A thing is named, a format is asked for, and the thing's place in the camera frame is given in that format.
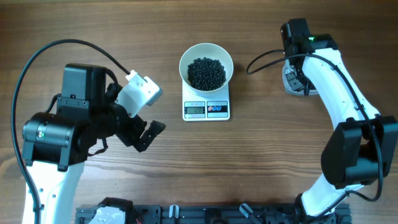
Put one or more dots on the white digital kitchen scale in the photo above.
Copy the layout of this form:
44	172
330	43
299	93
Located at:
212	107

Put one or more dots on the white ceramic bowl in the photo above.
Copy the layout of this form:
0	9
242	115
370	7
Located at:
207	50

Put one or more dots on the clear plastic container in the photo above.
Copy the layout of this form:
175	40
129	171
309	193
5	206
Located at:
295	82

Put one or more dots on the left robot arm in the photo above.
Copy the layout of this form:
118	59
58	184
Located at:
57	142

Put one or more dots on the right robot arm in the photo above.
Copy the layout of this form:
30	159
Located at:
361	148

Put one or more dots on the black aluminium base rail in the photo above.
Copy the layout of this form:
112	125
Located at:
279	213

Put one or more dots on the black beans in bowl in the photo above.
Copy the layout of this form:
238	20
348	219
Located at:
206	74

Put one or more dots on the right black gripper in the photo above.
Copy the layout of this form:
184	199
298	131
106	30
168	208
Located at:
305	83

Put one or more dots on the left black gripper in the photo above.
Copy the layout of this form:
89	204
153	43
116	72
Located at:
132	135

